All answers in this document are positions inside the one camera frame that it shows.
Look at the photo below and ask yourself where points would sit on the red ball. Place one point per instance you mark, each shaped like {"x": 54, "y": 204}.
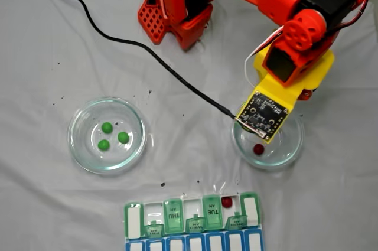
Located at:
{"x": 258, "y": 149}
{"x": 226, "y": 202}

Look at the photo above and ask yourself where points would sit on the weekly pill organizer box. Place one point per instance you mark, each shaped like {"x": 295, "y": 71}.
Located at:
{"x": 192, "y": 242}

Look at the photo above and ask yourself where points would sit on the glass bowl for red balls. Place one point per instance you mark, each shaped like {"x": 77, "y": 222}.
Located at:
{"x": 283, "y": 156}

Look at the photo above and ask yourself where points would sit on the green ball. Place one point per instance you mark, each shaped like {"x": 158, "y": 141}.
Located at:
{"x": 123, "y": 137}
{"x": 107, "y": 127}
{"x": 104, "y": 145}

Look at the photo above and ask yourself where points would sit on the glass bowl for green balls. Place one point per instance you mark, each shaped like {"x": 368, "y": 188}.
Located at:
{"x": 85, "y": 156}

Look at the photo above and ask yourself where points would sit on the white tablecloth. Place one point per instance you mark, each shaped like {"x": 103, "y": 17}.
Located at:
{"x": 59, "y": 56}

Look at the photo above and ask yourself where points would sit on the black camera board yellow mount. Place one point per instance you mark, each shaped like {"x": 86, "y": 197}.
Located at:
{"x": 263, "y": 115}

